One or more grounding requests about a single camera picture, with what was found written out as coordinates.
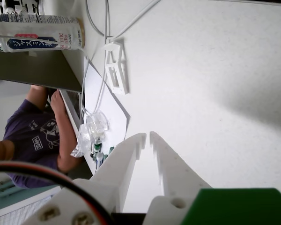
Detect white paper sheet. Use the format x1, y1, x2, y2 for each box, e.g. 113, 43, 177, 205
82, 56, 131, 142

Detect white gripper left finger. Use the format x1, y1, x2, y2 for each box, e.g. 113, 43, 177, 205
90, 132, 148, 213

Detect person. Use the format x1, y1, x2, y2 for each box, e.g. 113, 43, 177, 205
0, 84, 84, 190

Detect white USB cable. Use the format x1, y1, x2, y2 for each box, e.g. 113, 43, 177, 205
106, 0, 162, 41

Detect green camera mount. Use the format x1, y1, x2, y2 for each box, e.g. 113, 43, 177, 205
179, 187, 281, 225

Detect tea bottle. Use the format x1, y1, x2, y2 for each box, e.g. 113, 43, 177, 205
0, 13, 86, 53

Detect red black servo wire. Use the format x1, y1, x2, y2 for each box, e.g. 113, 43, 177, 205
0, 160, 113, 225

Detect blue Expo marker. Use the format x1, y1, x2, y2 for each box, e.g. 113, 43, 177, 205
95, 151, 104, 170

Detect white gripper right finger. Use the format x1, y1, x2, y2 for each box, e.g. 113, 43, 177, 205
144, 131, 213, 225

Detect white charger cable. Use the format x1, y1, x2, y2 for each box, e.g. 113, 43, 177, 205
81, 0, 113, 118

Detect clear plastic bag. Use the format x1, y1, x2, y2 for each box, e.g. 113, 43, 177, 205
70, 123, 95, 158

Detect grey laptop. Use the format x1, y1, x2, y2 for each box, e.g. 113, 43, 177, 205
0, 45, 85, 139

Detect small white frame box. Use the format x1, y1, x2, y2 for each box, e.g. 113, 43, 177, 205
104, 38, 130, 96

